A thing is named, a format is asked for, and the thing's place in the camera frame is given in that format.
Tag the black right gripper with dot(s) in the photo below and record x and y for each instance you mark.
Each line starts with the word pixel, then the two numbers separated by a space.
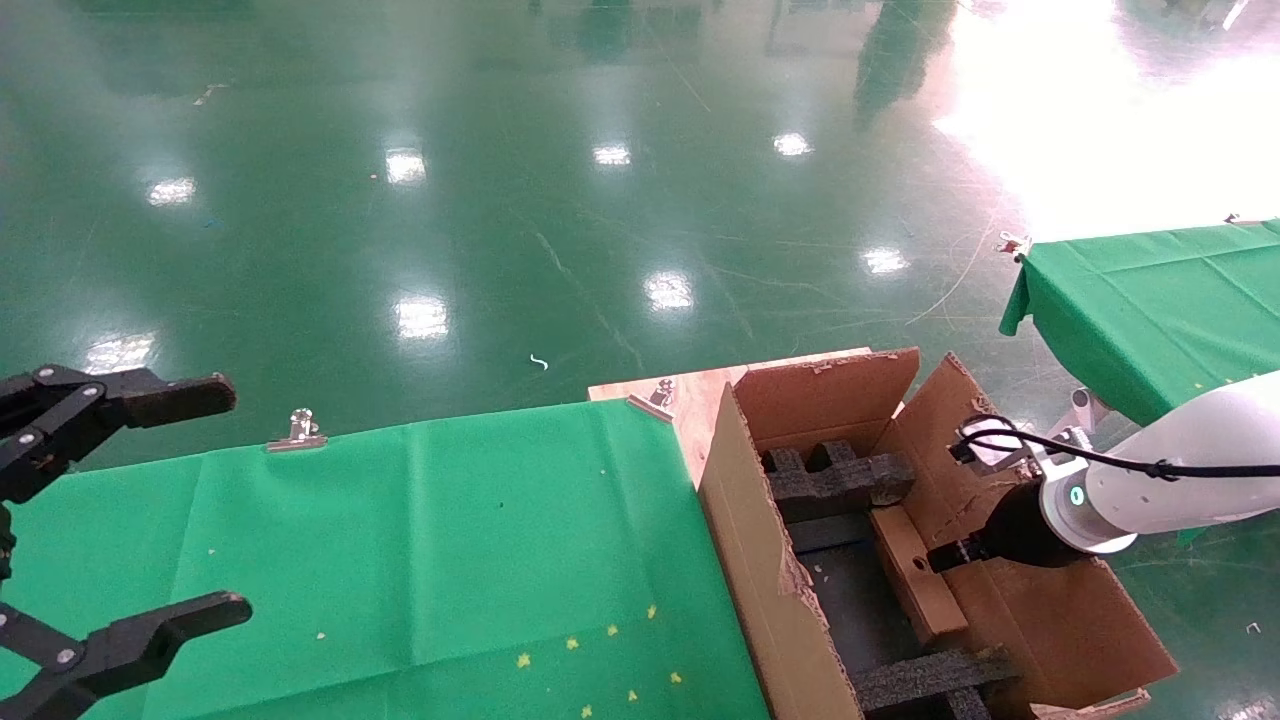
pixel 1020 535

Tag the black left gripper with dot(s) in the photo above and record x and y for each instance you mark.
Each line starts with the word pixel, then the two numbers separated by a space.
pixel 5 545

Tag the small cardboard box with hole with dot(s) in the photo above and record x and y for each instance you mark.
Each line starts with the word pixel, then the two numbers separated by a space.
pixel 915 590

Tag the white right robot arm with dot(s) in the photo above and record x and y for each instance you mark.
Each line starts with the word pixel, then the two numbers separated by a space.
pixel 1190 470

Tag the black foam carton liner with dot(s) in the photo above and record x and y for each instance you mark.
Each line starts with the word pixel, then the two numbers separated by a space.
pixel 850 610

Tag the large open cardboard carton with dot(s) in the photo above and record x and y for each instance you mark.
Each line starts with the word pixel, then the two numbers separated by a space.
pixel 740 520

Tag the black foam insert block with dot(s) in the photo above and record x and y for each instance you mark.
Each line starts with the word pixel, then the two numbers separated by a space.
pixel 835 480
pixel 930 680

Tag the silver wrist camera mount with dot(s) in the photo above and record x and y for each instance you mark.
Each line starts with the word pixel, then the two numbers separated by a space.
pixel 1000 450

